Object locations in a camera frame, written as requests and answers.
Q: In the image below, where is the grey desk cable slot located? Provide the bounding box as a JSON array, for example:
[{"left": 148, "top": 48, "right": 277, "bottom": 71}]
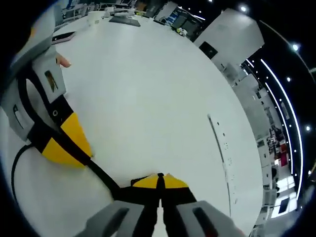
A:
[{"left": 206, "top": 113, "right": 238, "bottom": 217}]

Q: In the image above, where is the white square pillar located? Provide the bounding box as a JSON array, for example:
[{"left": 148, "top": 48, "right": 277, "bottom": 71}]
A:
[{"left": 193, "top": 8, "right": 265, "bottom": 73}]

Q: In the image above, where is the white gripper lying on desk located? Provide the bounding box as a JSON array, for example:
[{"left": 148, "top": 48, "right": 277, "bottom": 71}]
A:
[{"left": 111, "top": 11, "right": 134, "bottom": 18}]

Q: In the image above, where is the black charging cable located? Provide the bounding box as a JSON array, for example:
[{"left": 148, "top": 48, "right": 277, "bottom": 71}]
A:
[{"left": 11, "top": 128, "right": 166, "bottom": 237}]

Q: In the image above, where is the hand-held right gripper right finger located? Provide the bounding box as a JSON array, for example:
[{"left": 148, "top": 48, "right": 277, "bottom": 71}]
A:
[{"left": 161, "top": 172, "right": 246, "bottom": 237}]

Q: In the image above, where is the white desk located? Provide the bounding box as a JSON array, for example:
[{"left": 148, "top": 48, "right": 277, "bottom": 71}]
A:
[{"left": 0, "top": 9, "right": 264, "bottom": 237}]

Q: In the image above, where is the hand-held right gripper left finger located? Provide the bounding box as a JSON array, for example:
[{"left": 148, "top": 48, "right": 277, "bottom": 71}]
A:
[{"left": 83, "top": 173, "right": 161, "bottom": 237}]

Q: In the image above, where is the dark flat desk mat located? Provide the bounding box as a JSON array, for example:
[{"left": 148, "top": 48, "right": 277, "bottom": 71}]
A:
[{"left": 109, "top": 15, "right": 142, "bottom": 27}]

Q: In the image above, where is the black wall panel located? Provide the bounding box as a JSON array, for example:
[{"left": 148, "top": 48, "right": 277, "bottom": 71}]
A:
[{"left": 198, "top": 41, "right": 219, "bottom": 59}]

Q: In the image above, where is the person's left hand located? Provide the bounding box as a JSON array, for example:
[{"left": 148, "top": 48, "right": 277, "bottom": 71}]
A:
[{"left": 55, "top": 54, "right": 73, "bottom": 68}]

